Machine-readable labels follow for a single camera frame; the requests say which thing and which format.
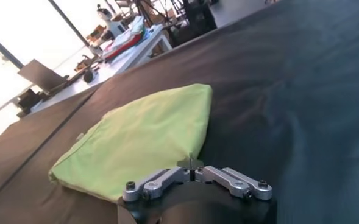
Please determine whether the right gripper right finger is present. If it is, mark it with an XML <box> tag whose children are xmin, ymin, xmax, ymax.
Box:
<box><xmin>191</xmin><ymin>157</ymin><xmax>273</xmax><ymax>201</ymax></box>

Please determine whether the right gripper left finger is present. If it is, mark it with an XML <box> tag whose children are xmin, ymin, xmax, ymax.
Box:
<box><xmin>123</xmin><ymin>154</ymin><xmax>196</xmax><ymax>203</ymax></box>

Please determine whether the yellow-green t-shirt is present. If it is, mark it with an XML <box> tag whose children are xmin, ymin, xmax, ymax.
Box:
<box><xmin>48</xmin><ymin>83</ymin><xmax>213</xmax><ymax>204</ymax></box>

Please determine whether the stack of folded clothes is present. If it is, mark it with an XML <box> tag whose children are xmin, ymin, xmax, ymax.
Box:
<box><xmin>102</xmin><ymin>15</ymin><xmax>147</xmax><ymax>61</ymax></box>

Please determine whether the wide black table cover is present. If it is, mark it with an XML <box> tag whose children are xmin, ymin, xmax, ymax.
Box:
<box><xmin>0</xmin><ymin>0</ymin><xmax>359</xmax><ymax>224</ymax></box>

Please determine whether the white work table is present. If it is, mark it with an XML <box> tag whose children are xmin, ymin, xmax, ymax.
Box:
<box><xmin>29</xmin><ymin>23</ymin><xmax>173</xmax><ymax>114</ymax></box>

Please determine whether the black round handheld device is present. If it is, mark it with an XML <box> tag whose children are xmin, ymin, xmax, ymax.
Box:
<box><xmin>82</xmin><ymin>69</ymin><xmax>95</xmax><ymax>84</ymax></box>

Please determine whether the narrow black table cover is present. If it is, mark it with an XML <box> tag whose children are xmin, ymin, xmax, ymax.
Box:
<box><xmin>0</xmin><ymin>83</ymin><xmax>104</xmax><ymax>195</ymax></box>

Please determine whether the grey laptop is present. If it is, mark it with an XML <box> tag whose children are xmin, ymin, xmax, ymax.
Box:
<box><xmin>17</xmin><ymin>58</ymin><xmax>69</xmax><ymax>94</ymax></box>

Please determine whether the white humanoid robot left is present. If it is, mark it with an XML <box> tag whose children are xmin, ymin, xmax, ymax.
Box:
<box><xmin>89</xmin><ymin>3</ymin><xmax>127</xmax><ymax>57</ymax></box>

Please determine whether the black office chair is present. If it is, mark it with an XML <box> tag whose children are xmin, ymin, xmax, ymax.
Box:
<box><xmin>166</xmin><ymin>0</ymin><xmax>219</xmax><ymax>48</ymax></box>

